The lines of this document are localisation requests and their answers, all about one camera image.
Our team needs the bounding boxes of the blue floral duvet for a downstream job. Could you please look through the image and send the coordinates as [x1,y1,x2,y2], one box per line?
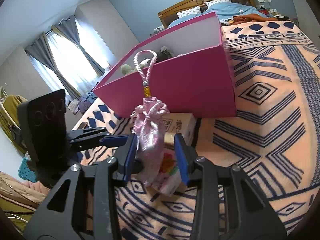
[168,2,267,28]

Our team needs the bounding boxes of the black tracking camera left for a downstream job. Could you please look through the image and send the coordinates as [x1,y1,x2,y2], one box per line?
[17,89,67,187]

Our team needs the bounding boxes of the floral pillow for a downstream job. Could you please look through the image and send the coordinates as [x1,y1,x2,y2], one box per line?
[205,0,232,7]
[177,5,201,18]

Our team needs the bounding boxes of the orange brown garment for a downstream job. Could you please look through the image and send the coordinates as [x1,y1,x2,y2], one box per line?
[228,14,277,25]

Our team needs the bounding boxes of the floral pink tissue pack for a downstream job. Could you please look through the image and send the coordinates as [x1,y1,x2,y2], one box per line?
[151,148,182,196]

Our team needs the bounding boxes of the orange patterned blanket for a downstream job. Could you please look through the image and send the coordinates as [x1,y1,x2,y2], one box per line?
[73,21,319,239]

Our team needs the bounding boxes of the black smartphone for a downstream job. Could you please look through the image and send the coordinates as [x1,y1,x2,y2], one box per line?
[77,122,88,129]

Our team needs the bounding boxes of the pink satin drawstring pouch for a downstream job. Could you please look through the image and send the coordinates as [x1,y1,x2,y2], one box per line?
[131,50,169,186]

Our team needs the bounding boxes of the pink cardboard storage box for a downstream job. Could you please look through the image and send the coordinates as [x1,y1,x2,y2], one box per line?
[93,12,236,118]

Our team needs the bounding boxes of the clothes pile on windowsill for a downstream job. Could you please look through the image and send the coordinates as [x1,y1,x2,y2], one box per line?
[67,92,98,115]

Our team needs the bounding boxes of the brown knitted monkey plush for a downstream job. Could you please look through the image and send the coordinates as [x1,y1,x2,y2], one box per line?
[156,46,174,63]

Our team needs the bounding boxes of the beige tissue pack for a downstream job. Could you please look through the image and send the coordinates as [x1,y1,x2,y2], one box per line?
[163,113,196,150]

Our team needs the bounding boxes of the green frog plush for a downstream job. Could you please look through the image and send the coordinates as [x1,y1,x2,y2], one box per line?
[120,59,151,76]

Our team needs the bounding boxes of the left floral pillow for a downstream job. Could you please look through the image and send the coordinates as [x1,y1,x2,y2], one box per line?
[177,5,201,18]

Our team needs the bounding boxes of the grey curtains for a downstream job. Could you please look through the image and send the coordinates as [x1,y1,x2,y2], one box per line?
[25,15,113,100]

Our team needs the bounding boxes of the right floral pillow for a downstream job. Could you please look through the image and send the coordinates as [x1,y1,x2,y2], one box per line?
[205,0,232,7]

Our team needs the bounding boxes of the mustard yellow garment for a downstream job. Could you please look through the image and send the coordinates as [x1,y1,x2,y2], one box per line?
[1,95,27,155]

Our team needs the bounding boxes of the wooden nightstand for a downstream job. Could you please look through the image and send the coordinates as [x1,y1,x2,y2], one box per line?
[258,4,299,26]

